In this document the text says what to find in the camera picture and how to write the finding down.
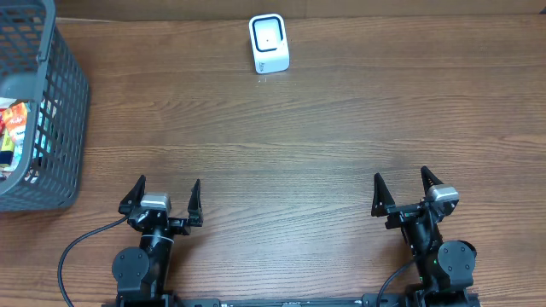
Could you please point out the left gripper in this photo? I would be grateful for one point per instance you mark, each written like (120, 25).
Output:
(182, 224)

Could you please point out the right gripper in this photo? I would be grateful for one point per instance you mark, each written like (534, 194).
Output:
(382, 199)

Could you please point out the orange snack packet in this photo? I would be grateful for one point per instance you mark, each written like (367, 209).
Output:
(15, 119)

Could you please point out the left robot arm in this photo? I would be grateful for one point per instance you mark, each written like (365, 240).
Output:
(141, 271)

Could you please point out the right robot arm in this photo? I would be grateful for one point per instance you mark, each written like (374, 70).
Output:
(445, 268)

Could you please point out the yellow black item in basket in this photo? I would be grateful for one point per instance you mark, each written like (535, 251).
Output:
(7, 149)

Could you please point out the white barcode scanner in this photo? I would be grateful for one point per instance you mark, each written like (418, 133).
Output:
(269, 42)

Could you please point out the grey plastic mesh basket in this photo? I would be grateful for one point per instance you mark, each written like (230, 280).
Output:
(39, 69)

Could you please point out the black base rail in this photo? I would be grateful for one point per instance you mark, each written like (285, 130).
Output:
(281, 302)

